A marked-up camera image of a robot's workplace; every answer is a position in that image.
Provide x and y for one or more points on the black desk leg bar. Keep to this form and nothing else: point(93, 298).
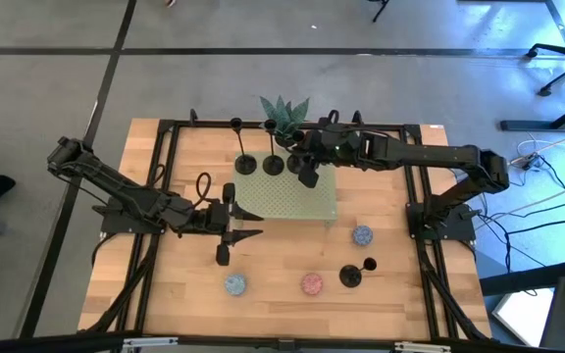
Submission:
point(532, 125)

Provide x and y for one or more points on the green perforated metal shelf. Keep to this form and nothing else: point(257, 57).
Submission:
point(282, 201)

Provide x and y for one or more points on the black aluminium table frame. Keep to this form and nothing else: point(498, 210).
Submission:
point(204, 123)

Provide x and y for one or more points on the black office chair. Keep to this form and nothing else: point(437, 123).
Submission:
point(557, 48)

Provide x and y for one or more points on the black chair base leg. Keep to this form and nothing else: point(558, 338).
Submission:
point(378, 12)

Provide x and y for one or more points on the black candlestick holder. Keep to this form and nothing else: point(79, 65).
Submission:
point(351, 275)
point(245, 164)
point(273, 165)
point(292, 164)

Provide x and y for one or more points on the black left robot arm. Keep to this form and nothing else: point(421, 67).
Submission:
point(130, 196)

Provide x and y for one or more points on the white flat panel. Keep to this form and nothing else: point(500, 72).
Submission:
point(523, 318)

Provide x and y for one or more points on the pink speckled ball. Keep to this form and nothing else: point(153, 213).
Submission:
point(312, 284)

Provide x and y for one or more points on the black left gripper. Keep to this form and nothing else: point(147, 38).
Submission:
point(214, 218)

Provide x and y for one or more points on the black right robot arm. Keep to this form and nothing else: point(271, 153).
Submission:
point(434, 154)

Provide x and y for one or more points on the blue speckled ball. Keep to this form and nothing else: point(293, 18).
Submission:
point(236, 284)

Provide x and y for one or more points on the green plant in white pot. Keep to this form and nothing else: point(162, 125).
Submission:
point(282, 115)

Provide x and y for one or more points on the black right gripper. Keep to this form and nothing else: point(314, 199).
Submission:
point(336, 147)

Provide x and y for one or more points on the black desk foot bar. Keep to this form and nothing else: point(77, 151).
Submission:
point(532, 278)

